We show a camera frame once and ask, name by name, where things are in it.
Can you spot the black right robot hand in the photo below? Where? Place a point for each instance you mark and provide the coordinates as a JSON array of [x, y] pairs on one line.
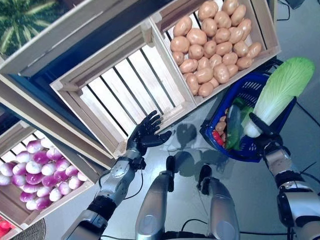
[[271, 141]]

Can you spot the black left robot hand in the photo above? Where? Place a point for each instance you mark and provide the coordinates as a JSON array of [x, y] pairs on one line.
[[145, 137]]

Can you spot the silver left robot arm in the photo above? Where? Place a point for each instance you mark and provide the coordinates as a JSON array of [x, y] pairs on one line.
[[115, 180]]

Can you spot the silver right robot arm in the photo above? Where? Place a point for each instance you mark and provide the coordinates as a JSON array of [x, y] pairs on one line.
[[295, 200]]

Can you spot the blue plastic shopping basket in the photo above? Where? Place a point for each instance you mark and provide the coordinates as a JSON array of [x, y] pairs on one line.
[[247, 147]]

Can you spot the black left robot foot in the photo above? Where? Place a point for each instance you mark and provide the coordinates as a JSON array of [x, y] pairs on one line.
[[171, 165]]

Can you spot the black robot foot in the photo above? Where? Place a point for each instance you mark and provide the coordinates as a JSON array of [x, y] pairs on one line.
[[171, 165], [205, 175]]

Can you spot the red pepper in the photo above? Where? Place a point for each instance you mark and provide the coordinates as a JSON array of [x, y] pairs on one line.
[[217, 137]]

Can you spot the light wooden slatted crate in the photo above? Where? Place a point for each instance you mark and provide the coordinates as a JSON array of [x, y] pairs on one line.
[[75, 32], [265, 30], [62, 207], [130, 82]]

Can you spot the black right robot foot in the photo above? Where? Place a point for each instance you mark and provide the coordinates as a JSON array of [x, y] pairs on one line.
[[205, 175]]

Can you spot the purple white turnip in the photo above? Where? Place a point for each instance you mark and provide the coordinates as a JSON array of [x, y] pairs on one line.
[[7, 168], [62, 163], [20, 168], [46, 142], [35, 146], [40, 157], [23, 157], [55, 195], [33, 167], [72, 171], [18, 180], [31, 188], [31, 205], [53, 153], [42, 203], [33, 178], [43, 191], [48, 168], [48, 180], [75, 182], [60, 175], [82, 176], [26, 196], [64, 188], [3, 179]]

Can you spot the silver left robot leg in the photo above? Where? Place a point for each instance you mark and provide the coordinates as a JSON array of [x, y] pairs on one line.
[[152, 212]]

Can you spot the dark robot waist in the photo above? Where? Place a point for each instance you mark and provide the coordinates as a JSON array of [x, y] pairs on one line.
[[185, 236]]

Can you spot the black power adapter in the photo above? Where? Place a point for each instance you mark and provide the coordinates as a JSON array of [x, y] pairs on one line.
[[296, 3]]

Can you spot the red vegetable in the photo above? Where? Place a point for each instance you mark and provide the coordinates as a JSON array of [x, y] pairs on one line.
[[3, 225]]

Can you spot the green striped pumpkin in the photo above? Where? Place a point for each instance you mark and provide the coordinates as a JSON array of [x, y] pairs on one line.
[[22, 22]]

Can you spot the wooden display shelf frame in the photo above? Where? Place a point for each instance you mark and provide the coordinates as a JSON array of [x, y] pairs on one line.
[[37, 111]]

